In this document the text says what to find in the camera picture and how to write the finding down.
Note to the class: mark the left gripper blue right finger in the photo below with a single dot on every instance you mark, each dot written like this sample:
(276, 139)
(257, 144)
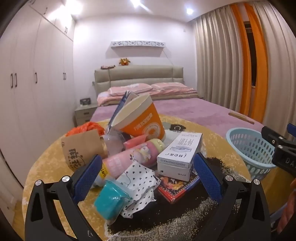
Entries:
(210, 182)

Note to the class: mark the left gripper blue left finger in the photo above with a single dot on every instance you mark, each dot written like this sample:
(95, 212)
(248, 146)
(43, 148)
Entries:
(84, 177)

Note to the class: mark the teal plastic cup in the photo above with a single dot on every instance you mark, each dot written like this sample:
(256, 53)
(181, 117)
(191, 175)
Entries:
(111, 200)

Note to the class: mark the brown paper bag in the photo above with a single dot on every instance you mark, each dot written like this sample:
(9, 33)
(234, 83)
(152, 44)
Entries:
(79, 149)

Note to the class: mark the colourful patterned box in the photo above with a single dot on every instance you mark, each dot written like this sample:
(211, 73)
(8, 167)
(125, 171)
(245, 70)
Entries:
(172, 189)

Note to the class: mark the white medicine box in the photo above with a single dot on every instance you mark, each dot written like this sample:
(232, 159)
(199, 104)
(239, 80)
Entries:
(176, 160)

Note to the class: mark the clear plastic bottle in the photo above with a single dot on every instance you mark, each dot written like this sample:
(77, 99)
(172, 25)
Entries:
(115, 143)

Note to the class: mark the white dotted wrapper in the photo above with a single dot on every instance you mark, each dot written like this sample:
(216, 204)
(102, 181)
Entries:
(140, 183)

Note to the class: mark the orange plastic bag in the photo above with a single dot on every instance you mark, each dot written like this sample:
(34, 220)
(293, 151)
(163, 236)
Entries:
(88, 126)

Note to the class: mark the pink yogurt drink bottle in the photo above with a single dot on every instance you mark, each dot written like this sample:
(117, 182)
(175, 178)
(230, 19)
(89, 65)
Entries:
(145, 154)

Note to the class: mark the pink snack packet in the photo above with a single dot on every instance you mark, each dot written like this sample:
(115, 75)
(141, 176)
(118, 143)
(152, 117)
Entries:
(133, 142)

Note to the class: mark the orange paper cup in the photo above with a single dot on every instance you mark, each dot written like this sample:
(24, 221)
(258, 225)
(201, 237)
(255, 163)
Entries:
(139, 117)

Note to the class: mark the blue white carton box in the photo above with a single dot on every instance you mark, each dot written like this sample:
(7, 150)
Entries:
(128, 97)

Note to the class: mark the light blue laundry basket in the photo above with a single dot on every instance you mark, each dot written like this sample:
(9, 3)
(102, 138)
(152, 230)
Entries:
(256, 152)

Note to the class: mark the wooden bed brush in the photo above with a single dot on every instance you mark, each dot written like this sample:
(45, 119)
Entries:
(240, 117)

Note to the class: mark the grey bedside table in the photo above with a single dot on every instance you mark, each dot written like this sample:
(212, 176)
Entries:
(84, 113)

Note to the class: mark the small black clock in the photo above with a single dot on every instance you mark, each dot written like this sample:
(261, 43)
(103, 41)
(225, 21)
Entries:
(85, 101)

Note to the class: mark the pink folded blanket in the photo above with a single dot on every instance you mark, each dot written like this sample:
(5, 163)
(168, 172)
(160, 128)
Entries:
(104, 99)

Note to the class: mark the bed with purple cover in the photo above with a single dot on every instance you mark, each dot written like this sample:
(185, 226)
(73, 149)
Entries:
(212, 116)

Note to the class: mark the white wardrobe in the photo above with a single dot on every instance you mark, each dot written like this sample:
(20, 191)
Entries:
(37, 84)

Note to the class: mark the beige padded headboard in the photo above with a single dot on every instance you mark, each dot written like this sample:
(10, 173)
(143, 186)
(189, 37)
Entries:
(127, 75)

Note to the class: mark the pink left pillow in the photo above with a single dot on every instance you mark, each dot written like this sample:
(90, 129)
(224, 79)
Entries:
(136, 88)

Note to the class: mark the pink pillow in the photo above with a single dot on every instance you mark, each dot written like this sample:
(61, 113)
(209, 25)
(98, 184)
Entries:
(136, 88)
(168, 86)

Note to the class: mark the pink right pillow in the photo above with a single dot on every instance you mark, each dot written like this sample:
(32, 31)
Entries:
(168, 86)

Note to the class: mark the beige curtain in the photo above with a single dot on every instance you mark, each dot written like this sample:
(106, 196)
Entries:
(246, 62)

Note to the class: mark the dark object on headboard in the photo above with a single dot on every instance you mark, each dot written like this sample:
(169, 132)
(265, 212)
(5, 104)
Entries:
(107, 67)

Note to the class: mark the orange plush toy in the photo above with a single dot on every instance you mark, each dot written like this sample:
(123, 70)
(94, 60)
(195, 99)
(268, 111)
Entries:
(124, 62)

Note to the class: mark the white decorated wall shelf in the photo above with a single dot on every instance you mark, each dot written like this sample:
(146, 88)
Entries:
(156, 44)

